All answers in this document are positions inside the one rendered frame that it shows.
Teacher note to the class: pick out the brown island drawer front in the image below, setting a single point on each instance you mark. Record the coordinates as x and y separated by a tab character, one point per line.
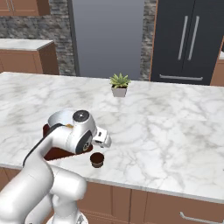
180	205

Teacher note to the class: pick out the white bowl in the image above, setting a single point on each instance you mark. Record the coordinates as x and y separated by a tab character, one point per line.
59	116

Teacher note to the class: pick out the brown island cupboard door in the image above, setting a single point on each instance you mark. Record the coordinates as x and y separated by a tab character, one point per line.
102	202

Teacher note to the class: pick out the brown wall cupboards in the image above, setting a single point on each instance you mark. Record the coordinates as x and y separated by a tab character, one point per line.
20	7

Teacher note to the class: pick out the orange cake piece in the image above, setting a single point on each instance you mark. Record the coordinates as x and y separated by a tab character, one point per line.
69	126

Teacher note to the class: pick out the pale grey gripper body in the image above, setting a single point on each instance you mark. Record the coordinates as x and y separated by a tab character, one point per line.
104	142

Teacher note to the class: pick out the dark red-brown tray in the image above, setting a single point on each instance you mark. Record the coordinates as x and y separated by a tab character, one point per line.
59	153

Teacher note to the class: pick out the brown cupboard beside fridge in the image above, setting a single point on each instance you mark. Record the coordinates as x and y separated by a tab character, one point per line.
218	70

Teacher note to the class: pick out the chocolate cupcake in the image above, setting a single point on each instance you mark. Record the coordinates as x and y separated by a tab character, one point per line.
97	160

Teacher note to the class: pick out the green plant in white pot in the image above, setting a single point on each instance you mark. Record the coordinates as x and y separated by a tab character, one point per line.
119	84

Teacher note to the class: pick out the brown base cupboards, white top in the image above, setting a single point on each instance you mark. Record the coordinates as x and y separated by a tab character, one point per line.
26	57

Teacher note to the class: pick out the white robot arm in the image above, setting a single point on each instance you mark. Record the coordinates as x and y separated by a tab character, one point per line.
38	180

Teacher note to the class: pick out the black double-door fridge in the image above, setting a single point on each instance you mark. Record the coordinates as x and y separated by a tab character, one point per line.
186	40

